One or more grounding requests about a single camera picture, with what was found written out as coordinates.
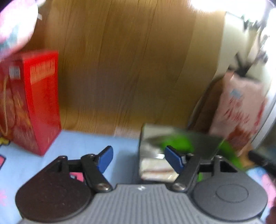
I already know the light green snack packet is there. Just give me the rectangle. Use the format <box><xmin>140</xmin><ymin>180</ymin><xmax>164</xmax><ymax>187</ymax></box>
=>
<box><xmin>160</xmin><ymin>132</ymin><xmax>245</xmax><ymax>182</ymax></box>

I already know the black cardboard storage box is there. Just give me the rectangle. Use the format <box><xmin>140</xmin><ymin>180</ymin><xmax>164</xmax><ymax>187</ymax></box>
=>
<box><xmin>137</xmin><ymin>123</ymin><xmax>244</xmax><ymax>181</ymax></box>

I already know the large pink snack bag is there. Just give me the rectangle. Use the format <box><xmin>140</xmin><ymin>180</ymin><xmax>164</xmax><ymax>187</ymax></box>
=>
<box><xmin>209</xmin><ymin>71</ymin><xmax>266</xmax><ymax>156</ymax></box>

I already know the red gift bag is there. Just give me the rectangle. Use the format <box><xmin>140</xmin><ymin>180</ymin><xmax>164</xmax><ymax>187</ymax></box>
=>
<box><xmin>1</xmin><ymin>50</ymin><xmax>61</xmax><ymax>156</ymax></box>

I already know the wooden board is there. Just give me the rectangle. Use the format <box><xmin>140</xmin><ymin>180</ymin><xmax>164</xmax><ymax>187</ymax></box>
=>
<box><xmin>25</xmin><ymin>1</ymin><xmax>225</xmax><ymax>137</ymax></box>

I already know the pink blue plush toy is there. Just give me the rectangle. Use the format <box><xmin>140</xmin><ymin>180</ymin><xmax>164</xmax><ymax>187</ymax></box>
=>
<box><xmin>1</xmin><ymin>0</ymin><xmax>45</xmax><ymax>61</ymax></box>

